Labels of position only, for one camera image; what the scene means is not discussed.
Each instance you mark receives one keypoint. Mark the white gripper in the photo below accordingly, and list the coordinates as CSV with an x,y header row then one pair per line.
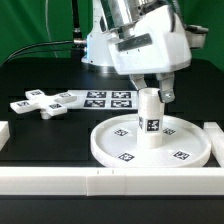
x,y
159,46

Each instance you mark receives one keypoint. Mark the white round table top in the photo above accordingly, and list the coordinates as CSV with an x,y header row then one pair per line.
x,y
116,143

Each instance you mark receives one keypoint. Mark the white cross-shaped table base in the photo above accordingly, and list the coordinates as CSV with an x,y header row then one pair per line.
x,y
49,106

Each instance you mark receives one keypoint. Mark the white marker sheet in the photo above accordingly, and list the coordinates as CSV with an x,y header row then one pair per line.
x,y
104,100

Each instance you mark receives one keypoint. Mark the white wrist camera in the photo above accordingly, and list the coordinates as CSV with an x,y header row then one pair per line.
x,y
196,36

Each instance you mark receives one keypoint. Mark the white right rail block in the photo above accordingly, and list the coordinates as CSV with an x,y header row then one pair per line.
x,y
216,135

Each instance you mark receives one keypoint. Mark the white rail block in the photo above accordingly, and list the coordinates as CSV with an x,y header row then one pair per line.
x,y
4,133
216,135

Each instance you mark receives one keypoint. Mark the white front rail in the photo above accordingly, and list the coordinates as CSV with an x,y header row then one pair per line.
x,y
111,181

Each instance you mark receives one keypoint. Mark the white left rail block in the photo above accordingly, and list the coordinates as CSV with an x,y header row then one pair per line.
x,y
4,133

